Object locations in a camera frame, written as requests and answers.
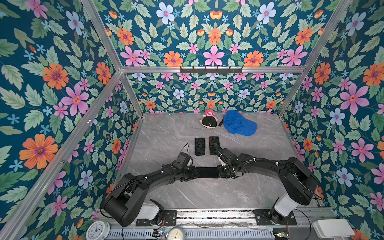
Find light blue phone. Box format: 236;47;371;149
194;137;206;157

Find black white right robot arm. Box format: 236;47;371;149
215;144;318;225

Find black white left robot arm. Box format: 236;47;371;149
102;152;197;227

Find blue baseball cap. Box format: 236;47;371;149
219;110;258;136

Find plush doll pink striped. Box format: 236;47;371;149
200;109;218;129

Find round timer gauge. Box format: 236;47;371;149
166;227;186;240

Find white vented strip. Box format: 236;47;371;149
107;229;275;240

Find white round clock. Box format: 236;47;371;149
86;221;111;240

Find white rectangular box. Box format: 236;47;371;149
312;219;355;239

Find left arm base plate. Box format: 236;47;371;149
136;210;178;227

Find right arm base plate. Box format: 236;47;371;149
253;209;297;226

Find black hook rail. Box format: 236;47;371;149
179;66;243;75

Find aluminium front rail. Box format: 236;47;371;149
95;208;337;226

